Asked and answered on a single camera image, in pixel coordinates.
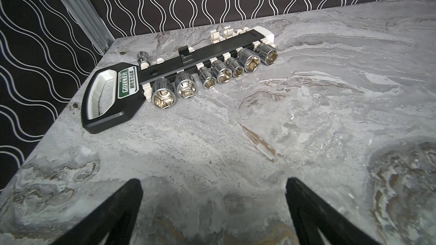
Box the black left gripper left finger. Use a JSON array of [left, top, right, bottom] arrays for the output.
[[53, 179, 143, 245]]

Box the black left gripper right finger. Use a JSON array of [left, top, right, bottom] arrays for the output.
[[286, 177, 379, 245]]

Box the large chrome socket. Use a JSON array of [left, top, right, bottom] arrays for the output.
[[152, 78, 177, 109]]

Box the small chrome socket behind rail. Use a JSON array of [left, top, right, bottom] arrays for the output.
[[137, 51, 151, 70]]

